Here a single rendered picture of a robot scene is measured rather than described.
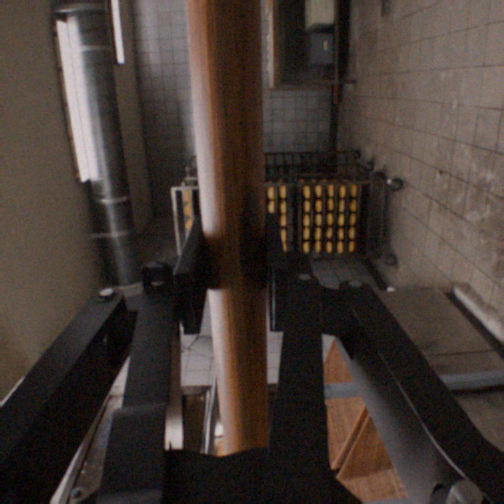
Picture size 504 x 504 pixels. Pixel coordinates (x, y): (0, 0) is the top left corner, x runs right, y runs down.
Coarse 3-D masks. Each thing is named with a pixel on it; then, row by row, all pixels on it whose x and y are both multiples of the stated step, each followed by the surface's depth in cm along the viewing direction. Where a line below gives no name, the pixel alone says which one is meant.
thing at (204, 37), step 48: (192, 0) 14; (240, 0) 13; (192, 48) 14; (240, 48) 14; (192, 96) 16; (240, 96) 15; (240, 144) 15; (240, 192) 16; (240, 240) 17; (240, 288) 18; (240, 336) 19; (240, 384) 21; (240, 432) 22
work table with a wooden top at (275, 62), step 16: (272, 0) 364; (336, 0) 368; (272, 16) 370; (336, 16) 375; (272, 32) 377; (336, 32) 381; (272, 48) 387; (336, 48) 387; (272, 64) 397; (336, 64) 394; (272, 80) 407; (288, 80) 398; (304, 80) 398; (320, 80) 399; (336, 80) 399; (352, 80) 399
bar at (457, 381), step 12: (480, 372) 142; (492, 372) 141; (336, 384) 141; (348, 384) 141; (456, 384) 139; (468, 384) 139; (480, 384) 140; (492, 384) 140; (336, 396) 139; (348, 396) 139; (360, 396) 139
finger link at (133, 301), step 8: (168, 256) 18; (176, 256) 18; (176, 264) 17; (128, 296) 15; (136, 296) 15; (176, 296) 15; (128, 304) 14; (136, 304) 14; (176, 304) 15; (120, 312) 14; (128, 312) 14; (136, 312) 14; (176, 312) 15; (120, 320) 14; (128, 320) 14; (176, 320) 15; (112, 328) 14; (120, 328) 14; (128, 328) 14; (112, 336) 14; (120, 336) 14; (128, 336) 14; (112, 344) 14; (120, 344) 14
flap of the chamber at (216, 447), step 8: (216, 376) 212; (216, 384) 206; (216, 392) 200; (216, 400) 195; (216, 408) 190; (216, 416) 185; (216, 424) 181; (216, 432) 178; (216, 440) 174; (216, 448) 171
